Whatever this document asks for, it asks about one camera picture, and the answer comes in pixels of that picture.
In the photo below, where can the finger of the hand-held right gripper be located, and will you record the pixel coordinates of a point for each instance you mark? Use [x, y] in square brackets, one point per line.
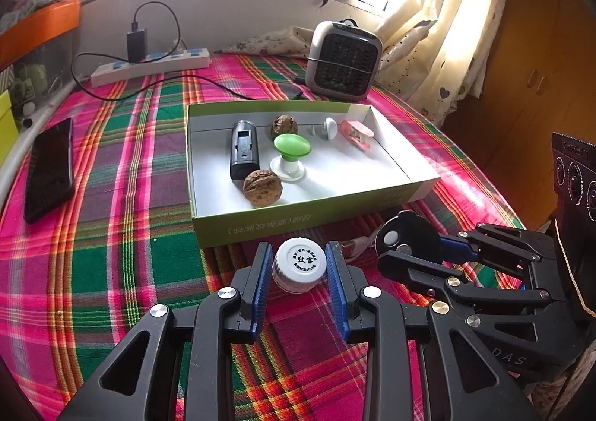
[454, 247]
[419, 272]

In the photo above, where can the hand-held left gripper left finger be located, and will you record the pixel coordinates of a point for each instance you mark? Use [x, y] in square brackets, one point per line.
[260, 286]

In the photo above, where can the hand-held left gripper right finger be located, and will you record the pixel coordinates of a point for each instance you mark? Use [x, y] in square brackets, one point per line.
[337, 290]

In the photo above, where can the white round jar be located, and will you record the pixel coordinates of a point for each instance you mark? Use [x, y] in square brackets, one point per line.
[298, 265]

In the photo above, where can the green and white cardboard box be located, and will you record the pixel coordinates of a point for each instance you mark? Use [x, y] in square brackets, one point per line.
[279, 229]

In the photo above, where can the brown walnut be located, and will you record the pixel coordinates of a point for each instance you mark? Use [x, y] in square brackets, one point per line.
[285, 126]
[263, 186]

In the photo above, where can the green mushroom-shaped massager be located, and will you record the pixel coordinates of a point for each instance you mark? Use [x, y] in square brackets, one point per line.
[291, 148]

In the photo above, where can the white mushroom-shaped massager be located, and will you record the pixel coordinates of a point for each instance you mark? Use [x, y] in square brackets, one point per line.
[329, 127]

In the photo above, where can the black electric shaver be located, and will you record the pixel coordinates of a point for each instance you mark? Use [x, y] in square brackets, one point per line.
[243, 148]

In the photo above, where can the plaid blanket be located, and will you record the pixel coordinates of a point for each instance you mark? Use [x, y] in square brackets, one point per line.
[116, 262]

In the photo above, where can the small pink clip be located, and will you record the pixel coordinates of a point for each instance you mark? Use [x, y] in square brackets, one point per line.
[356, 132]

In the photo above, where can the wooden wardrobe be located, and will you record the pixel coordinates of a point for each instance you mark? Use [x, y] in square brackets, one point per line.
[535, 53]

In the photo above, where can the grey fan heater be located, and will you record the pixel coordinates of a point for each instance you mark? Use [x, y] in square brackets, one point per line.
[344, 60]

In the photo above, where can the cream heart-print curtain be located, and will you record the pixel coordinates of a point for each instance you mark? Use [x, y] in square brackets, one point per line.
[447, 16]

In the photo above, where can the black smartphone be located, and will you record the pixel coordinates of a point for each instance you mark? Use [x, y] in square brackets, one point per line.
[49, 169]

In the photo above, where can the floral pillow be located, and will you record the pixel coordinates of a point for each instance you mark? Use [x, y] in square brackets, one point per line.
[270, 41]

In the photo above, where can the white power strip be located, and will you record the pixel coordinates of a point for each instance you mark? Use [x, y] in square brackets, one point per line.
[149, 66]

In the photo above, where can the black charger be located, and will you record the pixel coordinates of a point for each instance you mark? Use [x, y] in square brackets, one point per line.
[136, 46]

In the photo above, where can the yellow-green box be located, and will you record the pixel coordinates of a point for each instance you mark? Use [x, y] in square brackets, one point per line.
[4, 123]

